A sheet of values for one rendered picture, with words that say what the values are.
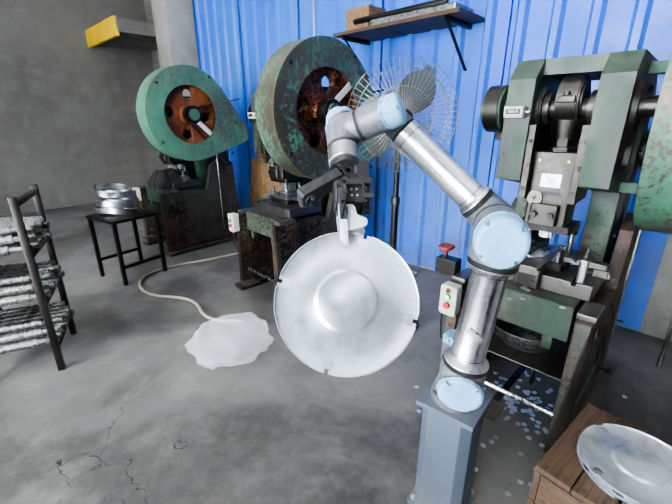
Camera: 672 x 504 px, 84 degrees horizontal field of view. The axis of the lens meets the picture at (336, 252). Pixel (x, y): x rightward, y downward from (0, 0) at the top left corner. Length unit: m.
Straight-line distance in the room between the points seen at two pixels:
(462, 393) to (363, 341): 0.40
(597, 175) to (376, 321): 1.08
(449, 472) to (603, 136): 1.22
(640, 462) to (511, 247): 0.80
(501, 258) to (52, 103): 6.78
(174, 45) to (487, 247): 5.47
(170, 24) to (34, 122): 2.48
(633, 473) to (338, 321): 0.97
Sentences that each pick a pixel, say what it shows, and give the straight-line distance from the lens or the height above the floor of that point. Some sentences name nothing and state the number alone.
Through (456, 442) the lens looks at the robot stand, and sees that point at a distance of 1.33.
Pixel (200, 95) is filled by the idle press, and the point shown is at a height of 1.50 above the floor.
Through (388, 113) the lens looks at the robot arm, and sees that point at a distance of 0.89.
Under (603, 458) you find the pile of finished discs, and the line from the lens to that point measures 1.43.
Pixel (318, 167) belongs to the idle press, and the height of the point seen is 1.01.
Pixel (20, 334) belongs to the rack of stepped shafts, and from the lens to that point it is 2.59.
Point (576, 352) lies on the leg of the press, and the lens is 1.62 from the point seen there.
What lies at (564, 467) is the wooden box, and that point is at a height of 0.35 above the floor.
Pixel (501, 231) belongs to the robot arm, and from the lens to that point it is 0.88.
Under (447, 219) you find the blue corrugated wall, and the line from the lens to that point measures 3.27.
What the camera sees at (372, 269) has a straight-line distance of 0.77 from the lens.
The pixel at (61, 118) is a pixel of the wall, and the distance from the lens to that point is 7.15.
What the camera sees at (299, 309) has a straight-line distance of 0.75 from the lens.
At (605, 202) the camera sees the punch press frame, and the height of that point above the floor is 0.96.
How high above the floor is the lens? 1.29
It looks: 20 degrees down
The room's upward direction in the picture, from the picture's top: straight up
